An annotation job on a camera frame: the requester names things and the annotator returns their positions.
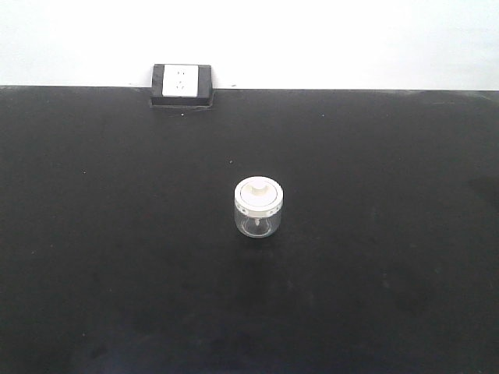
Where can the glass jar with white lid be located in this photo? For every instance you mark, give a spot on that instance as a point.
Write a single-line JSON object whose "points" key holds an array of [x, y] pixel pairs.
{"points": [[258, 202]]}

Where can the white socket in black box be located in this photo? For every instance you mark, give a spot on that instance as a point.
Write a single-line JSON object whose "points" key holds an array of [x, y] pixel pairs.
{"points": [[181, 86]]}

